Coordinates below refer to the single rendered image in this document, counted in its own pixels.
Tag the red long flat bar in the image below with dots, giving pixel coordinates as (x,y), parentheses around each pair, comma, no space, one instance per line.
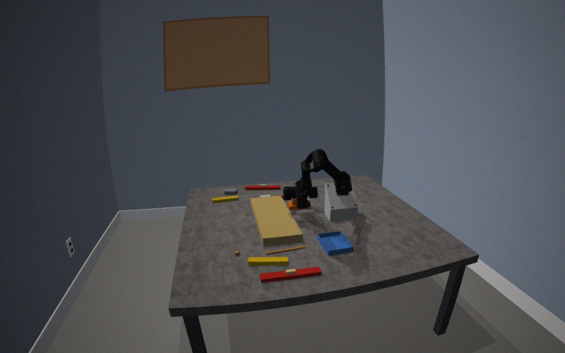
(263,187)
(290,274)

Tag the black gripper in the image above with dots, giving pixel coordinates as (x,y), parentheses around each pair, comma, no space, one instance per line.
(311,196)

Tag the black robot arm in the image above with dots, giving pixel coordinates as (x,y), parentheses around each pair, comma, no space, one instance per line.
(304,188)

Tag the blue shallow tray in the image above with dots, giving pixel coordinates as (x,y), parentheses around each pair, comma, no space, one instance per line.
(335,243)

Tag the tan panel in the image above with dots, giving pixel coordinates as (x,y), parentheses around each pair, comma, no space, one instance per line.
(274,221)

